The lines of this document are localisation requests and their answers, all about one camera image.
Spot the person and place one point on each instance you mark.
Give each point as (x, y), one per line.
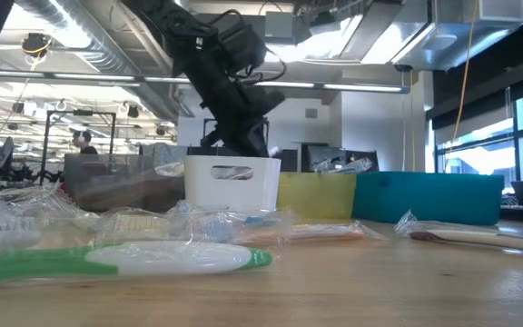
(84, 141)

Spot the teal plastic bin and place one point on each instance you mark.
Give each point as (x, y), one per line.
(425, 197)

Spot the black ceiling fixture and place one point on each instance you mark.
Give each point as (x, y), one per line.
(36, 43)

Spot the grey translucent bin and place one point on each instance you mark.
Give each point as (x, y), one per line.
(107, 181)

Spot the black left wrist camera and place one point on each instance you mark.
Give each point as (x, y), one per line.
(243, 43)

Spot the yellow plastic bin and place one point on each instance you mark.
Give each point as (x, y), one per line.
(316, 195)

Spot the silver rectangular air duct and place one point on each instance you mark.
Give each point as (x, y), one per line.
(447, 41)

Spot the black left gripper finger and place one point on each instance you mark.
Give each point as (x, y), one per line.
(218, 138)
(252, 141)

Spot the grey ceiling box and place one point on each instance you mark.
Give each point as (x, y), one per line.
(282, 25)

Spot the black framed window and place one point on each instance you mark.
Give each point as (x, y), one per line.
(484, 159)

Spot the long ceiling light strip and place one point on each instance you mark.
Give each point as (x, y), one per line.
(361, 86)

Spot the small red bin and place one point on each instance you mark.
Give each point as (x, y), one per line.
(63, 187)

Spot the white plastic bin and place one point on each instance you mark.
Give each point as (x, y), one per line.
(261, 191)

